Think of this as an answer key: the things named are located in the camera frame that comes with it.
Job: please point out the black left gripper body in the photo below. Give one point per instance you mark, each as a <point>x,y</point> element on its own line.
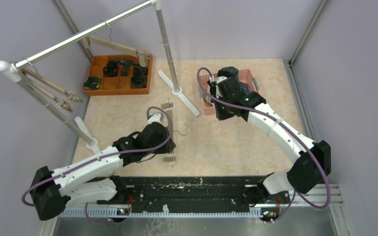
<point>167,147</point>

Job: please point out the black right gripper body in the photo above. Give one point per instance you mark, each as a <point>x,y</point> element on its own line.
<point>224,110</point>

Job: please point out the beige hanger of navy underwear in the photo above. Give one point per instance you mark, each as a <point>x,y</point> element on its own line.
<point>168,108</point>

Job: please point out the navy white striped underwear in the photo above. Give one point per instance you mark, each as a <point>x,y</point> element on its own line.
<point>231,71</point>

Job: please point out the beige hanger of black underwear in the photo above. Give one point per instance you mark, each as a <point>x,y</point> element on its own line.
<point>142,55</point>

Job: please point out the beige hanger of striped underwear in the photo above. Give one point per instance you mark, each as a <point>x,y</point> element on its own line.
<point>61,102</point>

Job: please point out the beige clip hanger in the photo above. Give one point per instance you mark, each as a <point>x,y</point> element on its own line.
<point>70,95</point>

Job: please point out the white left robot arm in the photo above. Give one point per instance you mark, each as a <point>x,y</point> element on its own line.
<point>90,180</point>

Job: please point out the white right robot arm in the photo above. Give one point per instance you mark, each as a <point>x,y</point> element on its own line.
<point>311,160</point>

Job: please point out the pink plastic basket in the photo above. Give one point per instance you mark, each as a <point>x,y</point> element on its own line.
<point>214,87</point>

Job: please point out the orange wooden tray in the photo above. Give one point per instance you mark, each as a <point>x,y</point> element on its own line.
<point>118,75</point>

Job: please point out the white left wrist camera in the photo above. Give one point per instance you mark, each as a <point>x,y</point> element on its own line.
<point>156,118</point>

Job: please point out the aluminium frame rail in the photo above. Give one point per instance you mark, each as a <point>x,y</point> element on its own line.
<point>318,197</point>

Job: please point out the silver clothes rack rail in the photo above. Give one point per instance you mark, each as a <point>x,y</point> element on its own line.
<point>13,70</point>

